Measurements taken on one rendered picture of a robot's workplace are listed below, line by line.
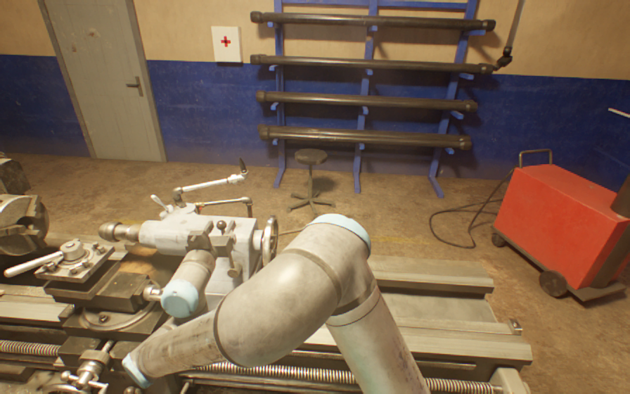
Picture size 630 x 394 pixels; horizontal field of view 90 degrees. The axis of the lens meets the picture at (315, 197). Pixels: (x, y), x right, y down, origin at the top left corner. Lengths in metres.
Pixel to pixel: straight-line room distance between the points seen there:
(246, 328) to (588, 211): 2.70
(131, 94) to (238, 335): 4.51
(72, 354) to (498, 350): 1.51
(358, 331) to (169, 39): 4.20
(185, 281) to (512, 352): 1.18
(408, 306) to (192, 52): 3.70
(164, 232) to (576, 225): 2.71
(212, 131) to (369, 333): 4.15
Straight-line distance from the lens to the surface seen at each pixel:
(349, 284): 0.50
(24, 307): 1.77
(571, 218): 3.01
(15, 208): 1.77
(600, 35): 4.88
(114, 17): 4.72
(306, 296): 0.43
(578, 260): 3.06
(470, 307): 1.73
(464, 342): 1.42
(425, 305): 1.65
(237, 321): 0.45
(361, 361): 0.59
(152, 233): 1.40
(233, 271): 1.25
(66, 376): 1.38
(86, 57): 5.02
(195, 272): 0.92
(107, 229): 1.52
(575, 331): 3.06
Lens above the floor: 1.90
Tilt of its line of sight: 30 degrees down
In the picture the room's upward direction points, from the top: 2 degrees clockwise
